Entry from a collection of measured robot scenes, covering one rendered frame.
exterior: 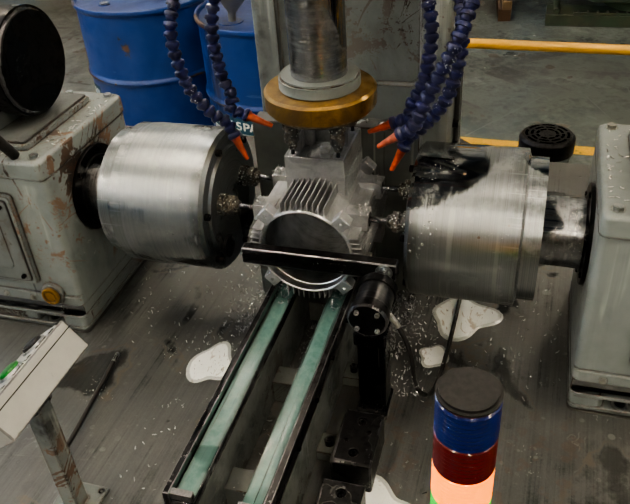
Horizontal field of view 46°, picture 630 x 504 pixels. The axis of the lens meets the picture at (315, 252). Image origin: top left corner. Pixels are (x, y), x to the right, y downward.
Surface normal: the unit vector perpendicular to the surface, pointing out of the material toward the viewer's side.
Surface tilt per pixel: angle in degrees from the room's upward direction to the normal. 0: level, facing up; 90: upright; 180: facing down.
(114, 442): 0
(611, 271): 89
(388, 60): 90
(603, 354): 89
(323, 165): 90
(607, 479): 0
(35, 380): 52
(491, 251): 73
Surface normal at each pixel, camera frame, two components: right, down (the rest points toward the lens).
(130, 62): -0.20, 0.45
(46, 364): 0.72, -0.41
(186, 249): -0.25, 0.74
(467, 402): -0.07, -0.81
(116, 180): -0.26, -0.07
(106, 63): -0.55, 0.51
